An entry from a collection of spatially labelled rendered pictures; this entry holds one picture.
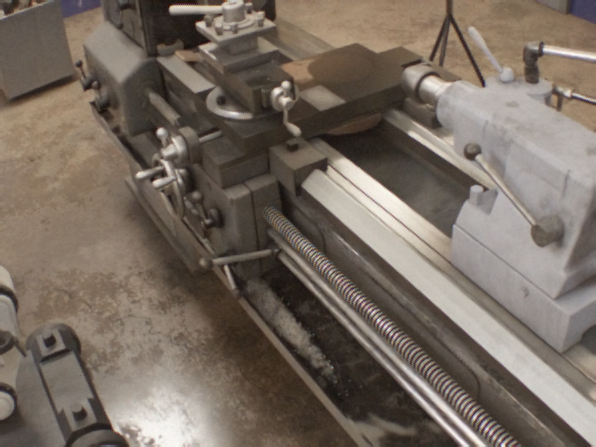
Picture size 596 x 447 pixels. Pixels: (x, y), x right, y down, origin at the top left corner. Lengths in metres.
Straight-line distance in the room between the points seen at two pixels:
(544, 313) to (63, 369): 1.55
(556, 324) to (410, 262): 0.37
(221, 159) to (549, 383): 0.99
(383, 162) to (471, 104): 0.66
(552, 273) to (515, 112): 0.32
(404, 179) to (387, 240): 0.44
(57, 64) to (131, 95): 2.01
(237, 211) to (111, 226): 1.44
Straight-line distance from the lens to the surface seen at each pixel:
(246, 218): 1.91
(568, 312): 1.34
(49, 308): 2.94
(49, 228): 3.37
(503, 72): 1.56
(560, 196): 1.34
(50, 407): 2.33
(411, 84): 1.66
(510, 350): 1.39
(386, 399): 1.86
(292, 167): 1.80
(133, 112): 2.70
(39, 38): 4.55
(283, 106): 1.80
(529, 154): 1.37
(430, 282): 1.52
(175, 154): 1.94
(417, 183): 2.00
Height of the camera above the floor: 1.84
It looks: 36 degrees down
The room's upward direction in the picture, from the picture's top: 6 degrees counter-clockwise
